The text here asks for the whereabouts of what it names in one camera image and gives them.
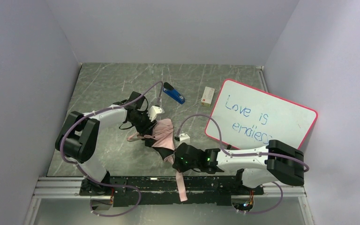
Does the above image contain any pink and black folding umbrella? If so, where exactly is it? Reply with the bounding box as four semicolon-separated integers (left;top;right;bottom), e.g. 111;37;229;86
126;118;189;203

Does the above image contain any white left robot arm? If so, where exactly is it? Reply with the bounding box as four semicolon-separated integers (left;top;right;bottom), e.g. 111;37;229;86
55;91;161;195

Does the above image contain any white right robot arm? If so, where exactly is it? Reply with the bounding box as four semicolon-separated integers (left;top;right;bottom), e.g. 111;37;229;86
172;140;307;188

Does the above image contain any blue and black stapler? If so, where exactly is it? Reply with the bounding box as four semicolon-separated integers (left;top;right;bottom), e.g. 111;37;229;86
163;82;185;105

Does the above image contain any small white staple box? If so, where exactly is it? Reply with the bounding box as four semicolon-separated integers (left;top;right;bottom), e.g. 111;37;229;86
201;87;215;107

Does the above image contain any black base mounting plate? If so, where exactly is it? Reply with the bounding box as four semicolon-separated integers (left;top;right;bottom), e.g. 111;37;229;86
79;175;264;207

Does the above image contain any pink framed whiteboard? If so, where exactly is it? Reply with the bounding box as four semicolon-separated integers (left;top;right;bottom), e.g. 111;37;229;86
205;79;318;149

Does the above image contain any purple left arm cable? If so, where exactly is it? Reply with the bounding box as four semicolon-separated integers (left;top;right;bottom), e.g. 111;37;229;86
59;81;143;218

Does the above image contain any aluminium rail frame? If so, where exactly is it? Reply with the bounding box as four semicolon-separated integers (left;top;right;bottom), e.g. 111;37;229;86
24;177;315;225

